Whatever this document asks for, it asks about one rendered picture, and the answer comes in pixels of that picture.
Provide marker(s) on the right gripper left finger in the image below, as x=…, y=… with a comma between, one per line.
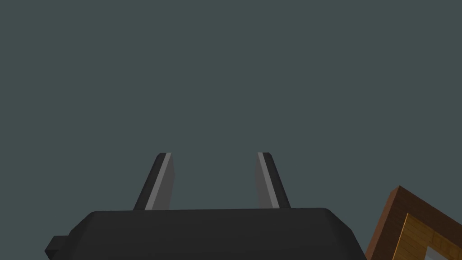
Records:
x=157, y=186

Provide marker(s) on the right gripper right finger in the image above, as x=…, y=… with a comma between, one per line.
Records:
x=270, y=184

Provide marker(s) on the brown wooden cabinet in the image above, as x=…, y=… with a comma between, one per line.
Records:
x=400, y=220

